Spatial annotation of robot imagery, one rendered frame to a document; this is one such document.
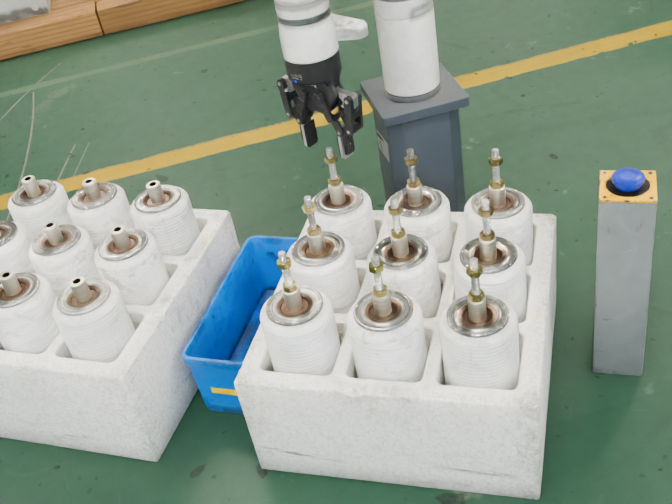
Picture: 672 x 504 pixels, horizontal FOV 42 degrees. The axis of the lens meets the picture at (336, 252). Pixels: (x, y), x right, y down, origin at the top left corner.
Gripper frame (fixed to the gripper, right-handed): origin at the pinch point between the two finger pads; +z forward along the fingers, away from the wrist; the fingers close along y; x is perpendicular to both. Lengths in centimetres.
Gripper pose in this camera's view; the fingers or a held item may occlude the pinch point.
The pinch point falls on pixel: (327, 142)
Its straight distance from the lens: 124.8
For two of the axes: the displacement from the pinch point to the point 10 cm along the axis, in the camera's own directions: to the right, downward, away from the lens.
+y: 7.5, 3.1, -5.9
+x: 6.5, -5.4, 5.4
